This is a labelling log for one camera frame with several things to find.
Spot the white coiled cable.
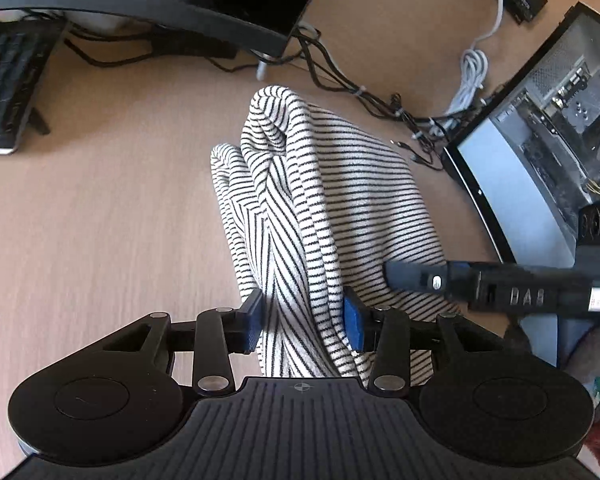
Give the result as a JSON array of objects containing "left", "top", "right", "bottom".
[{"left": 445, "top": 0, "right": 512, "bottom": 117}]

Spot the black keyboard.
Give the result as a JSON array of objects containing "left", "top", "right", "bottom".
[{"left": 0, "top": 20, "right": 64, "bottom": 156}]

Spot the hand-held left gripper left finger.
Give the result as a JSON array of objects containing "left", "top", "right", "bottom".
[{"left": 100, "top": 287, "right": 266, "bottom": 397}]

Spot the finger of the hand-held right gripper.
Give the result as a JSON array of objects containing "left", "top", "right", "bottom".
[{"left": 383, "top": 259, "right": 475, "bottom": 304}]

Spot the black keyboard cable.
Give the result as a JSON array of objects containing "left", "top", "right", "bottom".
[{"left": 62, "top": 34, "right": 157, "bottom": 69}]

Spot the black and white striped shirt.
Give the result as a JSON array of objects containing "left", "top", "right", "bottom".
[{"left": 210, "top": 85, "right": 463, "bottom": 386}]

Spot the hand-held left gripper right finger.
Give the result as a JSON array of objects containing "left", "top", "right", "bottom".
[{"left": 342, "top": 285, "right": 511, "bottom": 397}]

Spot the computer tower case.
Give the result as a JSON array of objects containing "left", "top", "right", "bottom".
[{"left": 442, "top": 2, "right": 600, "bottom": 281}]

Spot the black cable bundle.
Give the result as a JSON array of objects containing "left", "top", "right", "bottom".
[{"left": 295, "top": 30, "right": 462, "bottom": 172}]

